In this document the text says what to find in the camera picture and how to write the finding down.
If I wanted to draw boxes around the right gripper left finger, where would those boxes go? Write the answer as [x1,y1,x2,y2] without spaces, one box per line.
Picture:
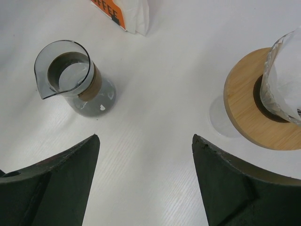
[0,134,100,226]

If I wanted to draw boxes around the wooden rimmed glass dripper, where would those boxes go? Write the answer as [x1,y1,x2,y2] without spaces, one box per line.
[223,31,301,151]

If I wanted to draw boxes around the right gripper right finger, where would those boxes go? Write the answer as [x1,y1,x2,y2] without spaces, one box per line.
[192,134,301,226]

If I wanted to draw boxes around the glass carafe with wooden collar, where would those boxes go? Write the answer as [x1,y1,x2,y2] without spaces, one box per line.
[208,95,240,138]

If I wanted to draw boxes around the orange white coffee filter bag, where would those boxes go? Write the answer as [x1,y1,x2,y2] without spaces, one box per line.
[91,0,150,36]

